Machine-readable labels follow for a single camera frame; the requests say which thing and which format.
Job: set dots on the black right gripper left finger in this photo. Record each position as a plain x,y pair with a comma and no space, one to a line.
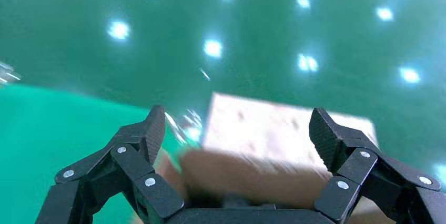
132,166

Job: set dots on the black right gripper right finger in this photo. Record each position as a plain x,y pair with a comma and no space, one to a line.
366,166

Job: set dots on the large open brown carton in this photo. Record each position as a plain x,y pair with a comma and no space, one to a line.
244,180

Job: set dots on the silver binder clip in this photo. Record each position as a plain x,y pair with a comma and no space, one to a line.
190,133

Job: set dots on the green tablecloth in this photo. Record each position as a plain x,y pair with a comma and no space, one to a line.
52,128

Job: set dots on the pale wooden board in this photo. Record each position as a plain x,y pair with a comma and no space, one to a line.
264,132

